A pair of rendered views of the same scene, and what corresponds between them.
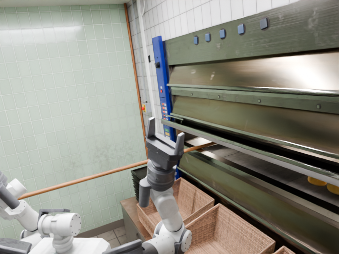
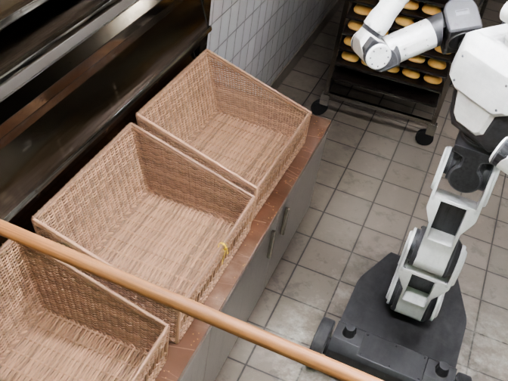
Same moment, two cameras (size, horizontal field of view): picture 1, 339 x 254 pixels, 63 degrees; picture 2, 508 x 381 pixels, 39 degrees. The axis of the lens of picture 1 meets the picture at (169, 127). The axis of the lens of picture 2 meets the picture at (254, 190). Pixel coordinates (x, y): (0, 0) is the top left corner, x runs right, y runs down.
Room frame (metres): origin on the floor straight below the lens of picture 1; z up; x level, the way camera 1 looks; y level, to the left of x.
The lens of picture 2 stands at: (2.55, 1.04, 2.23)
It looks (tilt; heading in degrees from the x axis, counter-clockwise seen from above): 40 degrees down; 220
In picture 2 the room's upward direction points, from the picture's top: 10 degrees clockwise
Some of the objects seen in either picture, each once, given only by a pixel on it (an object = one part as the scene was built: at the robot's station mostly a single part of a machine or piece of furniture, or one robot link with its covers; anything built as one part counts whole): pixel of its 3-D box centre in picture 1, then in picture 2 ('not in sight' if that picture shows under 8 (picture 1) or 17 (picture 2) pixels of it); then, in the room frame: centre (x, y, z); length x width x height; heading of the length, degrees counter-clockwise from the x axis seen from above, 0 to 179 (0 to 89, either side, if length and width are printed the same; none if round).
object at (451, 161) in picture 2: not in sight; (468, 165); (0.73, 0.37, 0.96); 0.14 x 0.13 x 0.12; 113
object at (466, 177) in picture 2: not in sight; (475, 148); (0.68, 0.35, 0.99); 0.28 x 0.13 x 0.18; 23
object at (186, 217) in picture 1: (173, 209); (32, 371); (2.07, 0.05, 0.72); 0.56 x 0.49 x 0.28; 24
